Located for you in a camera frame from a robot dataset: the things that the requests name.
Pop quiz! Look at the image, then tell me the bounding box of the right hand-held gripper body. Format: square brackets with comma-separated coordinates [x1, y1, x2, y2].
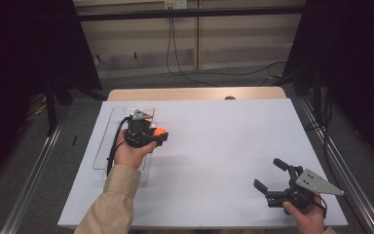
[265, 165, 346, 210]

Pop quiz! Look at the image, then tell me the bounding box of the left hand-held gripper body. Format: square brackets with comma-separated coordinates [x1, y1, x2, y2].
[124, 109, 159, 149]

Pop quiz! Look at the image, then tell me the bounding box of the clear plastic container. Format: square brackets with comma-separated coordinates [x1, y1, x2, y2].
[92, 105, 157, 183]

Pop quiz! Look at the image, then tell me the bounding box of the person's left hand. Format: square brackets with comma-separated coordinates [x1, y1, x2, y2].
[113, 129, 158, 170]

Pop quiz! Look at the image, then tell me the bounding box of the person's right hand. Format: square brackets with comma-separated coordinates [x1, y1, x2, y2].
[281, 195, 328, 234]

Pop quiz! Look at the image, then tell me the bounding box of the wooden table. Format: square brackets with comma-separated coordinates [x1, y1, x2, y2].
[106, 86, 287, 101]

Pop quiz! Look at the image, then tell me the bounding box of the white table cover sheet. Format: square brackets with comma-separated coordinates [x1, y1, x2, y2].
[57, 98, 349, 228]

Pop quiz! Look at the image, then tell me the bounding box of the black metal stand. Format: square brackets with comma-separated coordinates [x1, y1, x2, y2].
[43, 77, 74, 137]

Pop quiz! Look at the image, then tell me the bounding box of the black curtain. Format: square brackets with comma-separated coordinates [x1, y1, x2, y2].
[0, 0, 103, 186]
[280, 0, 374, 170]

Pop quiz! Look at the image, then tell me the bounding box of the black horizontal bar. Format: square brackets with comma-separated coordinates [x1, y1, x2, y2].
[76, 5, 308, 22]

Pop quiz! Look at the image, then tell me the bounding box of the thin black right gripper cable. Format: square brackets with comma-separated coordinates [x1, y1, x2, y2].
[315, 193, 328, 218]

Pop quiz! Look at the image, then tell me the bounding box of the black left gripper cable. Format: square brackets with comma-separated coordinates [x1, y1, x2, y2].
[106, 115, 134, 176]

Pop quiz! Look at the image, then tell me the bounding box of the metal floor rail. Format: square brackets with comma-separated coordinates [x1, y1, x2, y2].
[296, 96, 374, 234]
[0, 106, 69, 234]

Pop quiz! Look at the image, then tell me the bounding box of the black hanging cable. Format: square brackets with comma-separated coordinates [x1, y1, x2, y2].
[169, 18, 220, 88]
[165, 18, 287, 78]

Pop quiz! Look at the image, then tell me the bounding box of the yellow cable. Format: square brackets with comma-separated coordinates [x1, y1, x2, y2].
[28, 94, 48, 116]

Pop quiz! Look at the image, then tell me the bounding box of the white wall socket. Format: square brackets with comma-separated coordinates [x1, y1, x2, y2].
[164, 0, 188, 10]

